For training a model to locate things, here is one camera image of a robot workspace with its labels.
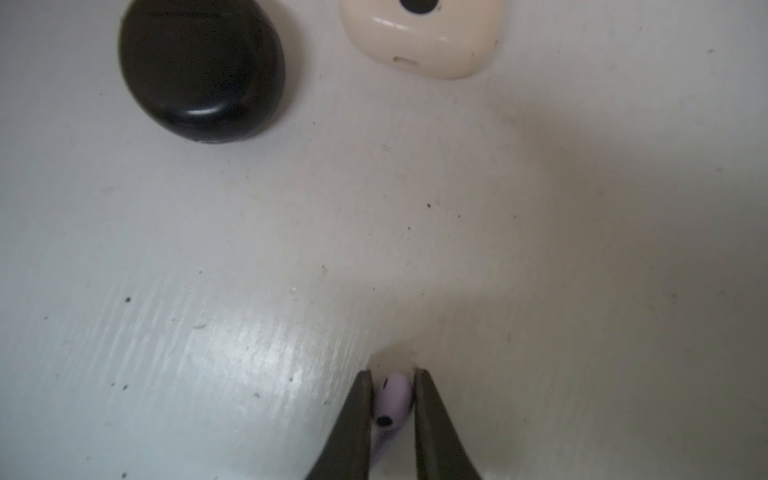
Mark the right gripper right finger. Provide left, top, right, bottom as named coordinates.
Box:
left=414, top=369, right=481, bottom=480

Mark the cream earbud charging case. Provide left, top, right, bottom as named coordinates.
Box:
left=339, top=0, right=504, bottom=79

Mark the black round charging case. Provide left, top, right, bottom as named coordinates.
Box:
left=118, top=0, right=286, bottom=144

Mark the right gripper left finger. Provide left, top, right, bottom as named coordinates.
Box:
left=306, top=370, right=374, bottom=480

